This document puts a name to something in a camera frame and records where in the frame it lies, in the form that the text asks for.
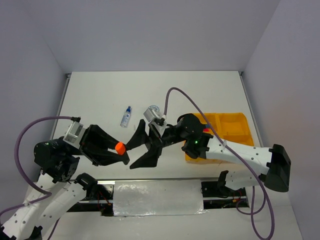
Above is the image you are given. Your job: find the clear blue spray bottle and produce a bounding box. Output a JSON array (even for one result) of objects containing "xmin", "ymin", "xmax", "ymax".
[{"xmin": 120, "ymin": 106, "xmax": 132, "ymax": 128}]

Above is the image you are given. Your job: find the silver foil covered plate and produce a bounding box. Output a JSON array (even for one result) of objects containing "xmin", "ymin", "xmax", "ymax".
[{"xmin": 113, "ymin": 179, "xmax": 206, "ymax": 217}]

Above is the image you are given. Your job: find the blue lidded round jar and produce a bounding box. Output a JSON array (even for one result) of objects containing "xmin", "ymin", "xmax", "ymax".
[{"xmin": 148, "ymin": 105, "xmax": 160, "ymax": 112}]

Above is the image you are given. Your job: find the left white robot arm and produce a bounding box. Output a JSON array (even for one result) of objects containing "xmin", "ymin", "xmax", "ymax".
[{"xmin": 0, "ymin": 122, "xmax": 130, "ymax": 240}]

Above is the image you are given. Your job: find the orange highlighter cap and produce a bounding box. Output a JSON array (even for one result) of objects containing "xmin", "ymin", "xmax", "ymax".
[{"xmin": 114, "ymin": 142, "xmax": 127, "ymax": 156}]

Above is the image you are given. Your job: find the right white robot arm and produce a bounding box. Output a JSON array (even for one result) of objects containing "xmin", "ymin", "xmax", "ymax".
[{"xmin": 125, "ymin": 113, "xmax": 291, "ymax": 196}]

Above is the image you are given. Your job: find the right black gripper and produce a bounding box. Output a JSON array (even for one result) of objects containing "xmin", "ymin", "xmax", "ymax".
[{"xmin": 127, "ymin": 118, "xmax": 186, "ymax": 169}]

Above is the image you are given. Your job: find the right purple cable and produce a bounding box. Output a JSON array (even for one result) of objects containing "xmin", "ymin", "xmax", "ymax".
[{"xmin": 163, "ymin": 87, "xmax": 276, "ymax": 240}]

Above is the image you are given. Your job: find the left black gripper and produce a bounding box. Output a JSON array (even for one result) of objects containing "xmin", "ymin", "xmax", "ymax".
[{"xmin": 64, "ymin": 123, "xmax": 132, "ymax": 165}]

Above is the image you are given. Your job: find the yellow divided storage tray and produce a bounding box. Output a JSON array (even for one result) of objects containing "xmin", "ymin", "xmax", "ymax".
[{"xmin": 185, "ymin": 112, "xmax": 255, "ymax": 165}]

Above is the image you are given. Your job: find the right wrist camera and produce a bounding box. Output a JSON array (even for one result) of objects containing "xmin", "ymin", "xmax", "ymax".
[{"xmin": 143, "ymin": 108, "xmax": 167, "ymax": 126}]

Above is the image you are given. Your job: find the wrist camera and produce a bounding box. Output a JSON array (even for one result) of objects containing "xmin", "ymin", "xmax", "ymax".
[
  {"xmin": 143, "ymin": 108, "xmax": 167, "ymax": 126},
  {"xmin": 63, "ymin": 121, "xmax": 85, "ymax": 144}
]

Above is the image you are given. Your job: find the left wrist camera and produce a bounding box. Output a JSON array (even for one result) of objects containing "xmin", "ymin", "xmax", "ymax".
[{"xmin": 63, "ymin": 121, "xmax": 85, "ymax": 144}]

